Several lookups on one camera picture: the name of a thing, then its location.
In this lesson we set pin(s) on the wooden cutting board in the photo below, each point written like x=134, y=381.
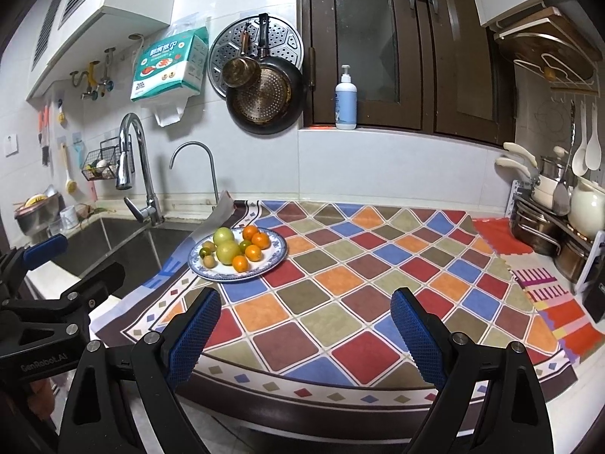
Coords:
x=543, y=42

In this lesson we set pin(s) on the white cup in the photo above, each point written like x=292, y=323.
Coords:
x=68, y=217

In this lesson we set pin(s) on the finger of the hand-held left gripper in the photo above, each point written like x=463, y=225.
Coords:
x=94, y=283
x=45, y=250

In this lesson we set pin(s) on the dark wooden window frame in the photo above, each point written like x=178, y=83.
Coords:
x=425, y=56

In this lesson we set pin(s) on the thin gooseneck faucet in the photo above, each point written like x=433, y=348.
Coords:
x=212, y=170

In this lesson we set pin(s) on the blue pump bottle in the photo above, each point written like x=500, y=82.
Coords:
x=346, y=104

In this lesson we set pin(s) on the orange striped mat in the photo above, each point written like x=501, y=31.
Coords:
x=562, y=312

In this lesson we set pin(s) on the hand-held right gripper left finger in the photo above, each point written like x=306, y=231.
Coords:
x=191, y=335

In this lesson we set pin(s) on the colourful checkered mat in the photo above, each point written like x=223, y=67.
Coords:
x=331, y=269

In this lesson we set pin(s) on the white plastic sheet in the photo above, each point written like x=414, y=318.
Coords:
x=222, y=208

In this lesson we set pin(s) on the paper towel pack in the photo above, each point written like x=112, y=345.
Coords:
x=165, y=66

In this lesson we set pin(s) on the white ladle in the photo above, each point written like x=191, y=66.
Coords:
x=579, y=161
x=593, y=151

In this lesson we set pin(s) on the yellow dish brush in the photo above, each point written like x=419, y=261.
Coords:
x=70, y=182

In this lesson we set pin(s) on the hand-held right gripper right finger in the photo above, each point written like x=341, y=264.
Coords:
x=418, y=335

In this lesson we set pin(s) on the stainless steel pot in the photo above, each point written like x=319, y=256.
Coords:
x=534, y=227

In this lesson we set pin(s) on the stainless steel sink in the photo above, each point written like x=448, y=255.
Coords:
x=118, y=246

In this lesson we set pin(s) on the black box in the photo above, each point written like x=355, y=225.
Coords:
x=595, y=302

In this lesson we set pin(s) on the stainless steel bowl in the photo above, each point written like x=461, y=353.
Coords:
x=35, y=215

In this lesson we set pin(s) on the white pot rack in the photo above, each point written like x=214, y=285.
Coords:
x=593, y=255

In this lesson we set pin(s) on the blue patterned white plate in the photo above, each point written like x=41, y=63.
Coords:
x=269, y=255

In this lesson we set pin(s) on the white ceramic pot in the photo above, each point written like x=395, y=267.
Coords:
x=588, y=210

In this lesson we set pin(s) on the perforated metal steamer plate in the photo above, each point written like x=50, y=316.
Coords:
x=283, y=42

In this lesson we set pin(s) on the metal spatula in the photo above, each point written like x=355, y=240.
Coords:
x=561, y=198

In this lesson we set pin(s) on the brass wall taps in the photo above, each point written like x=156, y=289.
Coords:
x=92, y=80

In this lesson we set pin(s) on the small green fruit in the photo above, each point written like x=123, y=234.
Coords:
x=209, y=262
x=204, y=254
x=245, y=246
x=207, y=247

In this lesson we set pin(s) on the black frying pan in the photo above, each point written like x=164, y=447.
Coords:
x=264, y=108

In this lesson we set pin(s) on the large green fruit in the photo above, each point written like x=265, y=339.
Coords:
x=228, y=252
x=223, y=235

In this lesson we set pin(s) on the clear glass cup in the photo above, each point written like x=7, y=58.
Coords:
x=55, y=228

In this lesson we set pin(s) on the chrome pull-down faucet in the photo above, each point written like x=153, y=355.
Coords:
x=149, y=189

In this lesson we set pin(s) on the white wall socket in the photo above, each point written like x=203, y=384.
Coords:
x=10, y=145

